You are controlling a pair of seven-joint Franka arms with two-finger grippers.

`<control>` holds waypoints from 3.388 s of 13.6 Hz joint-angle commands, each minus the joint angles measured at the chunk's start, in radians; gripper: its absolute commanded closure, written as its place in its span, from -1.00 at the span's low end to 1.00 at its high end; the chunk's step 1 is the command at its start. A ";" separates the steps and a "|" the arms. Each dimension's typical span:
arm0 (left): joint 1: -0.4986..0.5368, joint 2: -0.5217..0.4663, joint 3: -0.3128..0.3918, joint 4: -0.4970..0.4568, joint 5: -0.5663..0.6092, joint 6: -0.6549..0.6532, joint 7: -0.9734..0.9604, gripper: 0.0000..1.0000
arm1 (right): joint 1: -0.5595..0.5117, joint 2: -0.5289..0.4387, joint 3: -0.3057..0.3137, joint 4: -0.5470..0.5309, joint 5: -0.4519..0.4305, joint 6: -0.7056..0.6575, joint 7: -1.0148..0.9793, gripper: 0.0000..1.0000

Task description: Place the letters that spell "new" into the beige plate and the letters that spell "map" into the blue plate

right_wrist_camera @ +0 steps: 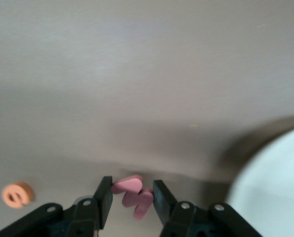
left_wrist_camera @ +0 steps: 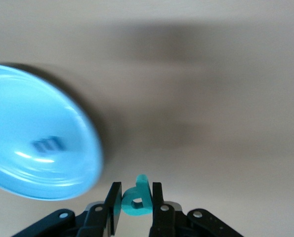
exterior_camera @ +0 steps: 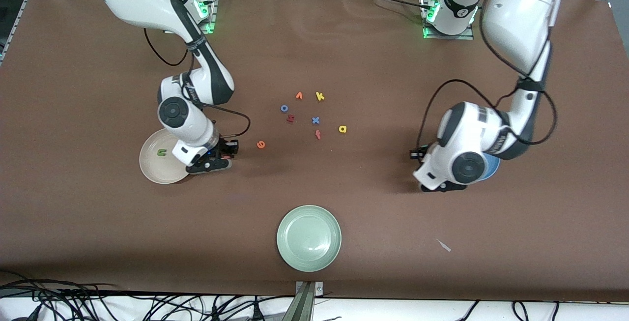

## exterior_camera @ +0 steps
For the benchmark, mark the white paper scrap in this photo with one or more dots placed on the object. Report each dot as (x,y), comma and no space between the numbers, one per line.
(444,246)

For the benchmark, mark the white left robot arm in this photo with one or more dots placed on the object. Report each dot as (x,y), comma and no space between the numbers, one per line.
(467,166)

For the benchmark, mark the beige brown plate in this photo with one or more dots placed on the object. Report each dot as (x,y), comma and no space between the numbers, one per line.
(157,168)

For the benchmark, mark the pale green plate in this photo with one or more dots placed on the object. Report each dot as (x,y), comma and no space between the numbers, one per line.
(308,238)

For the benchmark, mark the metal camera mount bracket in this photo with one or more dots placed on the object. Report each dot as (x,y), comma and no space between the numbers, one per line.
(304,306)

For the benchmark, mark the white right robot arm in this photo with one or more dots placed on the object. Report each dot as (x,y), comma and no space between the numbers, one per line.
(172,112)

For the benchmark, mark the blue plate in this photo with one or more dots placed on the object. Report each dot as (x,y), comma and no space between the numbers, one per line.
(491,166)

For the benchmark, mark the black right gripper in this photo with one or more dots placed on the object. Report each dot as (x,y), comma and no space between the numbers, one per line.
(227,147)

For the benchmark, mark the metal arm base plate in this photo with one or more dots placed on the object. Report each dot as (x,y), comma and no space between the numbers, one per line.
(210,27)
(467,36)

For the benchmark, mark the brown table cover sheet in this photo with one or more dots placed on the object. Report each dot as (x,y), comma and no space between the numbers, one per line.
(314,188)

